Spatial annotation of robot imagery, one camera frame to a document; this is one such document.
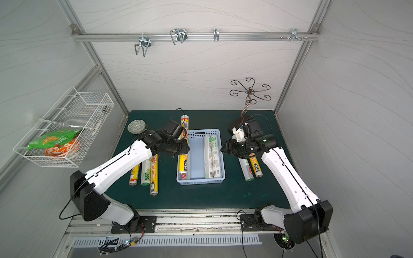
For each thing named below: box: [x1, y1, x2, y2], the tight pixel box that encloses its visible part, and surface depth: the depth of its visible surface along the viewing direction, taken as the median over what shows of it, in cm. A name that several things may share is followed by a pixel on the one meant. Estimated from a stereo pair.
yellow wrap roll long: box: [150, 153, 159, 196], surface depth 86 cm
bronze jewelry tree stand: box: [229, 77, 272, 126], surface depth 90 cm
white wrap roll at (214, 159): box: [208, 135, 221, 179], surface depth 94 cm
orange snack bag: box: [44, 138, 81, 157], surface depth 60 cm
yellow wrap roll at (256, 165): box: [248, 152, 264, 178], surface depth 90 cm
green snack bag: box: [26, 129, 82, 151], surface depth 55 cm
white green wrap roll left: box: [140, 157, 152, 186], surface depth 86 cm
